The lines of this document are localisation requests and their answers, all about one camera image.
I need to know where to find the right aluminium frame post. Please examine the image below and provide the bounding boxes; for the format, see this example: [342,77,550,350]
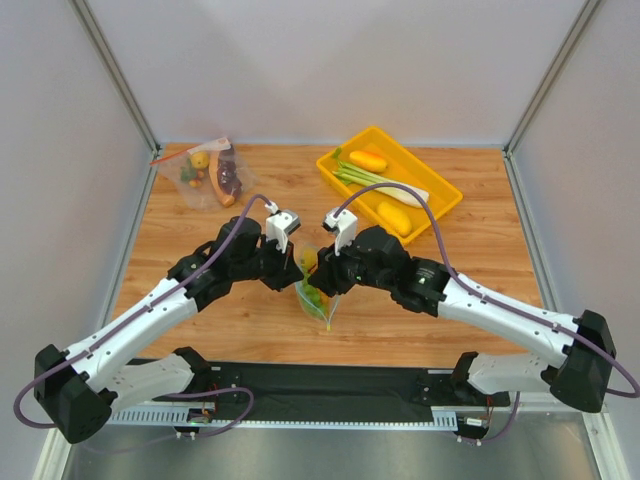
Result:
[503,0,604,156]

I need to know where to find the white cable duct rail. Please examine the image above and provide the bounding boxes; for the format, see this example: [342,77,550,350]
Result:
[109,403,489,432]

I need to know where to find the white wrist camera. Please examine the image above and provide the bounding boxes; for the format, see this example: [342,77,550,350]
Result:
[265,202,301,254]
[323,207,358,256]

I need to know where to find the fake orange mango upper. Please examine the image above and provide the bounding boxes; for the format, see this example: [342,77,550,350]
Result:
[349,150,388,173]

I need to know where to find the fake yellow mango lower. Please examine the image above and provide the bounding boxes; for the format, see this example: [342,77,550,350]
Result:
[376,201,413,237]

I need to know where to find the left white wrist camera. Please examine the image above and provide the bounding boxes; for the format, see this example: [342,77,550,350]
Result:
[265,202,301,254]

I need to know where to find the fake orange sausage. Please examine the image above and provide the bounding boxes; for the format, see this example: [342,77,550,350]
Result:
[208,152,236,208]

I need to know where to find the aluminium frame post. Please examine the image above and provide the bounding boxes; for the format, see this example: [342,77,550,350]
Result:
[69,0,164,156]
[503,0,604,156]

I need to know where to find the fake purple grapes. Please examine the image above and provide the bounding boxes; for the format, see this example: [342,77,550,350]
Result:
[217,146,242,198]

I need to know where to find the fake yellow pear in bag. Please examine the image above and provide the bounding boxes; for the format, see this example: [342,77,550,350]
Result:
[300,249,317,270]

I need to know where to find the fake yellow apple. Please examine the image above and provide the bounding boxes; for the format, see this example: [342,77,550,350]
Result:
[189,151,210,170]

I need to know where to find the purple cable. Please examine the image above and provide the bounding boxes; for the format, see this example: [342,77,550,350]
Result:
[13,194,279,429]
[332,182,640,399]

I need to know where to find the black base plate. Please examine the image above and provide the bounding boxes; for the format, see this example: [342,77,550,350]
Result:
[184,362,511,416]

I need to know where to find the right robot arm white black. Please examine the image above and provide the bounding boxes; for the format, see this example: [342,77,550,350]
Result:
[309,227,616,413]

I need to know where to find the fake celery stalk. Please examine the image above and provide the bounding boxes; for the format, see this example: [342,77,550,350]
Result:
[333,161,429,208]

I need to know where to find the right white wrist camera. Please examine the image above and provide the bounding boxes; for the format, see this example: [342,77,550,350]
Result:
[323,207,358,256]

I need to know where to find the red zip top bag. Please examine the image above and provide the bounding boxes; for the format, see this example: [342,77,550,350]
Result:
[151,137,258,211]

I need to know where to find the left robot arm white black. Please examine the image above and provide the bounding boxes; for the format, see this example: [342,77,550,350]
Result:
[34,210,303,444]

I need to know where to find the left aluminium frame post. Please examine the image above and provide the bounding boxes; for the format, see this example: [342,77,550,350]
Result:
[69,0,164,156]

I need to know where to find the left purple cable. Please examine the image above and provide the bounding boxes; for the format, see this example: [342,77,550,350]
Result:
[13,194,279,429]

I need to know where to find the blue zip top bag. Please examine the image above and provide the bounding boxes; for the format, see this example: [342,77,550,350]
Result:
[295,244,340,332]

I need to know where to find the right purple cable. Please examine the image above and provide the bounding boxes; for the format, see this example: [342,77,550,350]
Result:
[332,182,640,399]

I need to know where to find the fake green lettuce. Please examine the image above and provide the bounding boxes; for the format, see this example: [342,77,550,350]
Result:
[301,270,325,311]

